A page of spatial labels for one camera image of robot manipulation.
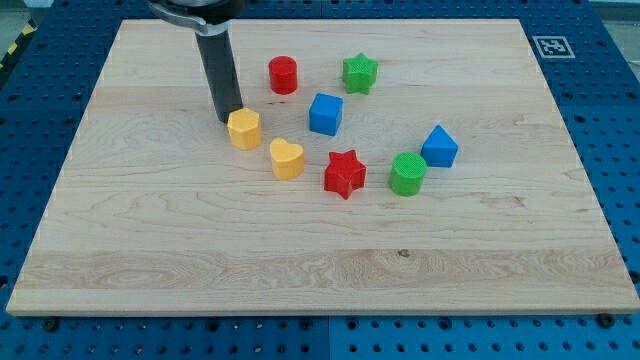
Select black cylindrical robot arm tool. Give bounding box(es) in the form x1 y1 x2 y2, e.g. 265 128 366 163
147 0 246 123

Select red star block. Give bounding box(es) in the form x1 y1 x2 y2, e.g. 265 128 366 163
324 150 367 200

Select green star block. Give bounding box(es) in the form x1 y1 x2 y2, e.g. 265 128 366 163
342 53 378 95

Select yellow heart block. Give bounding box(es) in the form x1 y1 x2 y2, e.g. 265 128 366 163
269 138 305 180

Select wooden board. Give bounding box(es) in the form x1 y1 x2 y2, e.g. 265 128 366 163
7 19 639 316

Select blue cube block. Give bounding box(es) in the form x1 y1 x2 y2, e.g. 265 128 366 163
309 93 344 136

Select green cylinder block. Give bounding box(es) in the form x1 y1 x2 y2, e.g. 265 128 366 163
388 152 428 196

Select yellow hexagon block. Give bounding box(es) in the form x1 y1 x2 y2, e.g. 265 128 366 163
227 108 262 150

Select red cylinder block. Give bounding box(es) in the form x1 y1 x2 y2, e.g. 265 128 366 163
268 55 298 95

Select blue triangle block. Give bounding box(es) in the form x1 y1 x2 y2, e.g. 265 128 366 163
421 125 458 168

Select white fiducial marker tag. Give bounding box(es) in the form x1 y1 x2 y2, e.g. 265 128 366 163
533 35 575 59

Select black bolt left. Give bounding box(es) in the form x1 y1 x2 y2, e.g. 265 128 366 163
42 317 60 333

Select black bolt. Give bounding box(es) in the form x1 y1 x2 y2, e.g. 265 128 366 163
42 317 60 333
596 313 616 329

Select black bolt right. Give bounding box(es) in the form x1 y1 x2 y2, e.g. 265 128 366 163
596 313 616 329

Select yellow black hazard tape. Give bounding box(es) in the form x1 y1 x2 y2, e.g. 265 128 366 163
1 19 38 71

